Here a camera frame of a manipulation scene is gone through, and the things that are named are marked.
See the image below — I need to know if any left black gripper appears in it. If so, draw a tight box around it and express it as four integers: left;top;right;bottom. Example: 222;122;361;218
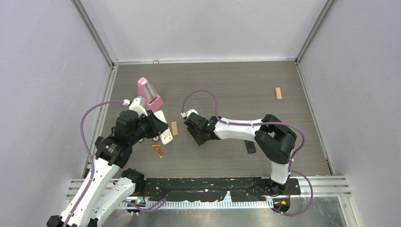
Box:
129;109;168;144

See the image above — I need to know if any white remote control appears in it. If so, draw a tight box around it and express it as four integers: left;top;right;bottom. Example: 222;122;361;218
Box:
154;110;173;145

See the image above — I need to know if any black remote battery cover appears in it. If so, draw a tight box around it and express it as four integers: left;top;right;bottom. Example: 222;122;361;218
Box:
244;140;256;154

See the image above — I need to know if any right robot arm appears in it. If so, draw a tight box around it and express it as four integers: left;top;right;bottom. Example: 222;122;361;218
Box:
182;112;297;195

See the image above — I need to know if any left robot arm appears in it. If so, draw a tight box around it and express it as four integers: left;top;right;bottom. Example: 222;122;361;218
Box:
46;110;172;227

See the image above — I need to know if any wooden block near centre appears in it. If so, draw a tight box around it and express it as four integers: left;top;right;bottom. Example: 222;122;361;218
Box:
171;122;178;136

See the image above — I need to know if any wooden block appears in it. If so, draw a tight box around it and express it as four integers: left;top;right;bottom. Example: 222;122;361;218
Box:
275;87;282;100
171;122;178;136

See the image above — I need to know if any pink metronome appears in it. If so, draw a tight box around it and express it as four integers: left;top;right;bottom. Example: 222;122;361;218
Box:
137;77;164;112

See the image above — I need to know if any wooden block far right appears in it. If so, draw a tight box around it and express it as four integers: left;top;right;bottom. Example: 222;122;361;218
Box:
275;87;282;100

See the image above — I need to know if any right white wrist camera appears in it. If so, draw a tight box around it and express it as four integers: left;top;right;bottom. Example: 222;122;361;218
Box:
180;109;198;120

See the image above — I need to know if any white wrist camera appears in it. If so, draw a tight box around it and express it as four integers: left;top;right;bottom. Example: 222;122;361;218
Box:
180;109;198;120
123;96;148;116

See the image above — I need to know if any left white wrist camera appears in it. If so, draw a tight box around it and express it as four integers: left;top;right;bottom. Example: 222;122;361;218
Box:
123;96;148;116

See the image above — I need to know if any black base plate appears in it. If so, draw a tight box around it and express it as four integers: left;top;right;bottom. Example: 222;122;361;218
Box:
134;177;301;202

